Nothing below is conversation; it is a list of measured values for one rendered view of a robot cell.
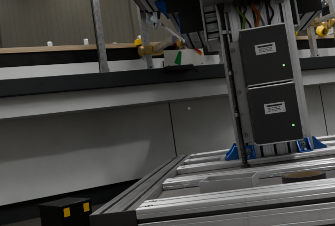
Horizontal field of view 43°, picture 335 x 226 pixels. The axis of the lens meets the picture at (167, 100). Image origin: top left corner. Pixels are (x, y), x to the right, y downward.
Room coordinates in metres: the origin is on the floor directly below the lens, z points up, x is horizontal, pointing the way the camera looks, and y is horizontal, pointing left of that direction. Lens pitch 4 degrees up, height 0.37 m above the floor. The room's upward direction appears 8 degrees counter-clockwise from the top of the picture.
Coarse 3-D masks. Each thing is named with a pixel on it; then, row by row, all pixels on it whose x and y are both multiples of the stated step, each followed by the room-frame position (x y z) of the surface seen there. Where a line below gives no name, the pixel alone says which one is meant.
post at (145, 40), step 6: (138, 12) 2.32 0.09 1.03; (138, 18) 2.33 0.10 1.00; (144, 18) 2.31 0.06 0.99; (144, 24) 2.31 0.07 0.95; (144, 30) 2.30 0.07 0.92; (144, 36) 2.30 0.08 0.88; (144, 42) 2.30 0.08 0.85; (150, 54) 2.31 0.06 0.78; (144, 60) 2.33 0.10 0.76; (150, 60) 2.31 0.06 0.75
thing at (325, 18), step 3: (333, 12) 2.72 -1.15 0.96; (327, 15) 2.76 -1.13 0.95; (330, 15) 2.74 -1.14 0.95; (333, 15) 2.72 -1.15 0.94; (318, 18) 2.83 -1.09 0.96; (321, 18) 2.81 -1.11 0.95; (324, 18) 2.79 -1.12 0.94; (327, 18) 2.77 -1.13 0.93; (330, 18) 2.76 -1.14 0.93; (315, 21) 2.86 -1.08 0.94; (318, 21) 2.84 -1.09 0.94; (321, 21) 2.82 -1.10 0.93
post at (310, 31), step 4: (308, 28) 2.87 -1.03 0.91; (312, 28) 2.86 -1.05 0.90; (308, 32) 2.88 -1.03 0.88; (312, 32) 2.86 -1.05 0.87; (308, 36) 2.88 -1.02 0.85; (312, 36) 2.86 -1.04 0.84; (312, 40) 2.85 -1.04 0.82; (312, 44) 2.86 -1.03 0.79; (316, 44) 2.87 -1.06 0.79; (312, 48) 2.86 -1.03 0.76; (316, 48) 2.86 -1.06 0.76; (312, 52) 2.87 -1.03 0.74; (316, 52) 2.86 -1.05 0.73
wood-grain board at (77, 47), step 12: (300, 36) 3.08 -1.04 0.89; (324, 36) 3.19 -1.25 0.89; (0, 48) 2.16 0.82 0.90; (12, 48) 2.19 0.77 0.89; (24, 48) 2.21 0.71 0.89; (36, 48) 2.24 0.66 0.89; (48, 48) 2.27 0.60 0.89; (60, 48) 2.30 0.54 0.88; (72, 48) 2.33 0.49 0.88; (84, 48) 2.36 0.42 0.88; (96, 48) 2.39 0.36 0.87; (108, 48) 2.43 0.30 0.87
